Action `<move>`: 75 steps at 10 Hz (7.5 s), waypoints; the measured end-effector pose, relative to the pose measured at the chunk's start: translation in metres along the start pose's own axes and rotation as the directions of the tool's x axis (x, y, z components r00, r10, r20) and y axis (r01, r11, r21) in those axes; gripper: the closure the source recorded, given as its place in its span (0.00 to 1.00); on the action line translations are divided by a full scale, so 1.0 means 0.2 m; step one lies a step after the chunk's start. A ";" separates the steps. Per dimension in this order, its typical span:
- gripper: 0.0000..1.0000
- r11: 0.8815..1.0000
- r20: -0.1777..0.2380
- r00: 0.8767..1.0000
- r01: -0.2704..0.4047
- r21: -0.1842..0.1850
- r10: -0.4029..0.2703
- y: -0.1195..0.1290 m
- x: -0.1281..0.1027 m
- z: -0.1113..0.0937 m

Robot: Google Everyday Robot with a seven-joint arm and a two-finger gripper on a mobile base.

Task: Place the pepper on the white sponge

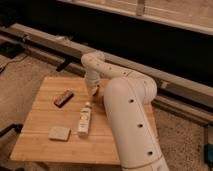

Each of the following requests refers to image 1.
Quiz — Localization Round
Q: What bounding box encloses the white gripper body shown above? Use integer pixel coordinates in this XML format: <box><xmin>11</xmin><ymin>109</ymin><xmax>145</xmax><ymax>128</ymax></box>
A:
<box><xmin>85</xmin><ymin>70</ymin><xmax>100</xmax><ymax>95</ymax></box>

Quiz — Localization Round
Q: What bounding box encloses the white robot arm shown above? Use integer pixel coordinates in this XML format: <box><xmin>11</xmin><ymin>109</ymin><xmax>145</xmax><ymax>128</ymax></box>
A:
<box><xmin>81</xmin><ymin>51</ymin><xmax>169</xmax><ymax>171</ymax></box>

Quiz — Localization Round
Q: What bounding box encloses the white sponge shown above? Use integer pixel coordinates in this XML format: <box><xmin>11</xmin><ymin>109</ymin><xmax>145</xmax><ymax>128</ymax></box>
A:
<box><xmin>48</xmin><ymin>127</ymin><xmax>70</xmax><ymax>141</ymax></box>

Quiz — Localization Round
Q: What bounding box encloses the dark brown rectangular block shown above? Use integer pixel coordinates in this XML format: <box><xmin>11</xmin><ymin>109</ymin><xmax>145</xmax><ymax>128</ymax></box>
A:
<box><xmin>54</xmin><ymin>90</ymin><xmax>74</xmax><ymax>108</ymax></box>

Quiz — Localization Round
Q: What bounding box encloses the white plastic bottle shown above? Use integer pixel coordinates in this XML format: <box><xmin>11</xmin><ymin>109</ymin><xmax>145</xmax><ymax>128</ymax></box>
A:
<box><xmin>77</xmin><ymin>102</ymin><xmax>92</xmax><ymax>136</ymax></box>

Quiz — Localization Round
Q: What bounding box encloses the wooden board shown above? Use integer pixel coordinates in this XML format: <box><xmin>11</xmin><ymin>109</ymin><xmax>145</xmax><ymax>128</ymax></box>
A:
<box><xmin>11</xmin><ymin>77</ymin><xmax>156</xmax><ymax>165</ymax></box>

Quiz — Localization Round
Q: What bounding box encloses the black device on floor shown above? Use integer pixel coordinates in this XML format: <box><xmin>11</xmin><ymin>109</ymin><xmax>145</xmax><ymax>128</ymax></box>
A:
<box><xmin>0</xmin><ymin>42</ymin><xmax>24</xmax><ymax>59</ymax></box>

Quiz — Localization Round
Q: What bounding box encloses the black clamp left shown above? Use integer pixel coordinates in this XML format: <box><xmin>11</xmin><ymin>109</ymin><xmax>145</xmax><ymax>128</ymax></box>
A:
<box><xmin>0</xmin><ymin>124</ymin><xmax>23</xmax><ymax>138</ymax></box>

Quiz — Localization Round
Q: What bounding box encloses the blue object right edge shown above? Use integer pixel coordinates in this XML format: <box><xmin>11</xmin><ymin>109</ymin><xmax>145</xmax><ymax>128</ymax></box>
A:
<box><xmin>204</xmin><ymin>144</ymin><xmax>213</xmax><ymax>164</ymax></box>

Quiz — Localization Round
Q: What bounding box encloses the long aluminium rail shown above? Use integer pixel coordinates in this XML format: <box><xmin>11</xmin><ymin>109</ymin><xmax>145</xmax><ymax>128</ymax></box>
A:
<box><xmin>0</xmin><ymin>24</ymin><xmax>213</xmax><ymax>125</ymax></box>

